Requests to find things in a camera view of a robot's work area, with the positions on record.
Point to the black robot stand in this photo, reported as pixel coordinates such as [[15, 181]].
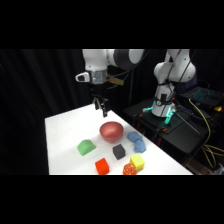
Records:
[[180, 133]]

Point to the green triangle block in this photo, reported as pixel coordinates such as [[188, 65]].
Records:
[[86, 147]]

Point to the black cube block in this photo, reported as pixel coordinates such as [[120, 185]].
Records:
[[118, 151]]

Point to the red cube block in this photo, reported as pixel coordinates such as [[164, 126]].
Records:
[[102, 166]]

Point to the pink bowl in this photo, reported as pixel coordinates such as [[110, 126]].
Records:
[[111, 131]]

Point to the black laptop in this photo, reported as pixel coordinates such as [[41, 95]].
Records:
[[202, 95]]

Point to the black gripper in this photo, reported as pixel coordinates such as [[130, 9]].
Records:
[[99, 90]]

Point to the orange dotted ball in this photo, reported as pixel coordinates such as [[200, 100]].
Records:
[[129, 169]]

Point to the black curtain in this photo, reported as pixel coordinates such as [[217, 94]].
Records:
[[30, 100]]

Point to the small yellow object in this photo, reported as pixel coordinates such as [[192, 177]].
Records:
[[218, 108]]

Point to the blue crumpled cloth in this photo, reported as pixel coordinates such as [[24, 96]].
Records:
[[137, 141]]

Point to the yellow cube block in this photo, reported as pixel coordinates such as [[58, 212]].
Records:
[[137, 162]]

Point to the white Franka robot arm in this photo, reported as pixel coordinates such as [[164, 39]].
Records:
[[125, 59]]

